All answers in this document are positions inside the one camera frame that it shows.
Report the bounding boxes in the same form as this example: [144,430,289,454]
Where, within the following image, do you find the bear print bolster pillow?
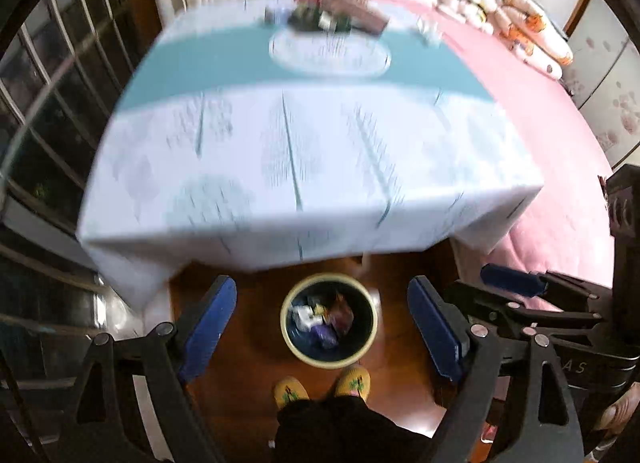
[492,0,575,80]

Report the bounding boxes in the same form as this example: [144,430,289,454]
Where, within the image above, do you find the clear plastic bag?
[415,18,443,44]

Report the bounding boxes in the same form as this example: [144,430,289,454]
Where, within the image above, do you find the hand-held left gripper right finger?
[406,275,586,463]

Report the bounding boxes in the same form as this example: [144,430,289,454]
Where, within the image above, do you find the person's right hand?
[597,383,640,444]

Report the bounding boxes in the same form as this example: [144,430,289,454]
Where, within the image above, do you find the dark green packets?
[287,3,351,34]

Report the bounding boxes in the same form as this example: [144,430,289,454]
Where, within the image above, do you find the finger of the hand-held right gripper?
[445,280,603,339]
[481,264,613,302]

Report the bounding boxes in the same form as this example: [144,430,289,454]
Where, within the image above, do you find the tree print tablecloth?
[75,0,546,311]

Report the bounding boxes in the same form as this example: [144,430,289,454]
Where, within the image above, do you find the brown cardboard box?
[320,0,391,36]

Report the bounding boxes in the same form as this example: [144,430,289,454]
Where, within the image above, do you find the metal window grille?
[0,0,166,394]

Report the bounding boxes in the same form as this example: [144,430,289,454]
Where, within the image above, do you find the white yellow plush toy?
[462,0,498,26]

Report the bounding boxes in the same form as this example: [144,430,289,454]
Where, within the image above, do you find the floral wardrobe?
[565,0,640,169]

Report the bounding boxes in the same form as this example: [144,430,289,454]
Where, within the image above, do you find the purple plastic bag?
[312,325,341,349]

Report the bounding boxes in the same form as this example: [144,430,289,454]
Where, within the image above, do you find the yellow embroidered slipper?
[334,364,372,399]
[274,377,311,410]

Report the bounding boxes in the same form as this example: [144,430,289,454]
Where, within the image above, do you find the dark blue bin cream rim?
[280,273,378,370]

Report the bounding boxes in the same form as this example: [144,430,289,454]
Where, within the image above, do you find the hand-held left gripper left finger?
[60,274,238,463]

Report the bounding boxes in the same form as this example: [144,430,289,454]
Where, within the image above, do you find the pink bed blanket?
[347,0,621,316]

